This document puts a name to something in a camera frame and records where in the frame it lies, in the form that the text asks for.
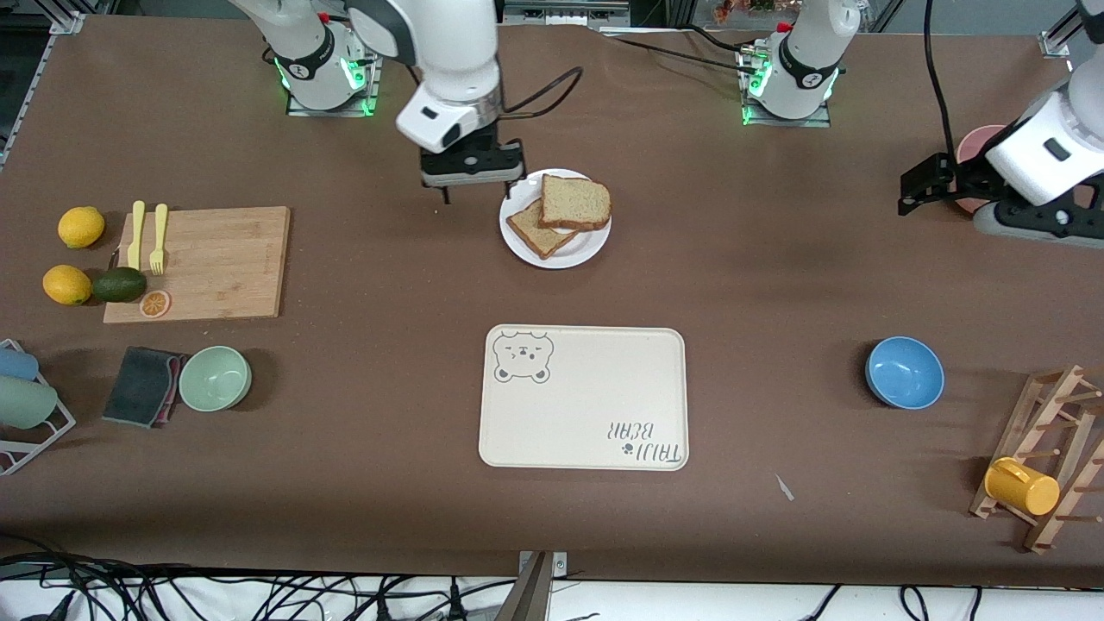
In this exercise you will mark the wooden cup rack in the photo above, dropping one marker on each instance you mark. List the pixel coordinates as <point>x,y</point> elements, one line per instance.
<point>1048,431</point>

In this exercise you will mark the pale green cup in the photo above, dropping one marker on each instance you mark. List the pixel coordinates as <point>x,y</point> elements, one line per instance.
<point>26,403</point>

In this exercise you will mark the dark green avocado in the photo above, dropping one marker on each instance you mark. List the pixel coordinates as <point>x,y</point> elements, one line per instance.
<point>119,285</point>

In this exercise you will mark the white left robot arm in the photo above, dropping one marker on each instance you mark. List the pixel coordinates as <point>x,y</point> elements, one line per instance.
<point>1044,147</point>

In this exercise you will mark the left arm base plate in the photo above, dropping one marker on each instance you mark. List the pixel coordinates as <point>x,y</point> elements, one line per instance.
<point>819,119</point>

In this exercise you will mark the yellow mug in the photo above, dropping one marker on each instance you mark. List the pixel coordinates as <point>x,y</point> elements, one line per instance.
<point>1022,487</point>

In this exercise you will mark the thick brown bread slice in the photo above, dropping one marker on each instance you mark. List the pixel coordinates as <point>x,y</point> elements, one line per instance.
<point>576,203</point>

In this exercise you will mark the light blue cup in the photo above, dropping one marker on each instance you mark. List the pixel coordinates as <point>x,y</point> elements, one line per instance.
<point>17,364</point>

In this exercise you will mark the white round plate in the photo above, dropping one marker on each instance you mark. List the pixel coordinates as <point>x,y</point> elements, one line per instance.
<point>591,246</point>

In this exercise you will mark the cream bear print tray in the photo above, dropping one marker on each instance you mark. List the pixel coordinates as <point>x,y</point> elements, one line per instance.
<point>586,405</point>

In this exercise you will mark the yellow plastic knife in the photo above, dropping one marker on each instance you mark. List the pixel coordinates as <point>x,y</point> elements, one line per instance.
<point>135,233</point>

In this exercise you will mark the aluminium frame profile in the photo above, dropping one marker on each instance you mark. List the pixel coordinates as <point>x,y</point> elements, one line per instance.
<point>1061,34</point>

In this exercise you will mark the pink cloth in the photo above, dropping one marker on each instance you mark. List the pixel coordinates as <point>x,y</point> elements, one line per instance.
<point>176,371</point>

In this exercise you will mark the dark grey sponge cloth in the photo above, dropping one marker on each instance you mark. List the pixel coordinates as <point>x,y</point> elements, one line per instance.
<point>138,388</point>

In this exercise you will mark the thin brown bread slice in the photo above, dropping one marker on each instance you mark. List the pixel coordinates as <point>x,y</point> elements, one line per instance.
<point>530,228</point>

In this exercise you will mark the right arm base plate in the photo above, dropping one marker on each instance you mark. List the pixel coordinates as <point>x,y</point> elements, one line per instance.
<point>369,99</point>

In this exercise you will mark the orange slice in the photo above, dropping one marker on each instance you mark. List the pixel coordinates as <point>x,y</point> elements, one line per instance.
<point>155,304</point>

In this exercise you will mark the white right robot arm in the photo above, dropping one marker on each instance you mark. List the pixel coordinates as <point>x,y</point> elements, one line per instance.
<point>448,52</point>

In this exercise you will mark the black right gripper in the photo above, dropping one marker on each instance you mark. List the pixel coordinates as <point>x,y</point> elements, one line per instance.
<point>489,132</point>

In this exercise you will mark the blue bowl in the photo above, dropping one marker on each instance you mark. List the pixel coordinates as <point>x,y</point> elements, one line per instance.
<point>906,373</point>

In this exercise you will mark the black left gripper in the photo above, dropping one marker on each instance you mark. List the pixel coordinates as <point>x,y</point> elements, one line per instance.
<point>968,178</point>

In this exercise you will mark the yellow lemon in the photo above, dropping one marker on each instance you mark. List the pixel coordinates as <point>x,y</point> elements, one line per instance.
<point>81,227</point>
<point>66,285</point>

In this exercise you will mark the metal bracket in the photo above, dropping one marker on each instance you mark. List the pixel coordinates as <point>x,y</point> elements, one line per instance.
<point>535,586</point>

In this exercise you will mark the pale green bowl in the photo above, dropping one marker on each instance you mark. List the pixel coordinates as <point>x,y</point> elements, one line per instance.
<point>216,378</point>

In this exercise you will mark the pink bowl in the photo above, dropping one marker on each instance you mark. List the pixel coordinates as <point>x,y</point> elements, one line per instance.
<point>975,142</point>

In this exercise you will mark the wooden cutting board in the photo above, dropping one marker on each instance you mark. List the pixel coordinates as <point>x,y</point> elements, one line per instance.
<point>216,267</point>

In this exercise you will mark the small white paper scrap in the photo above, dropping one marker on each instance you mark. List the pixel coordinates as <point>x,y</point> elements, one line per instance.
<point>785,488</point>

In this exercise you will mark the yellow plastic fork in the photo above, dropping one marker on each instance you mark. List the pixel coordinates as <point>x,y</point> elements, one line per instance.
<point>159,246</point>

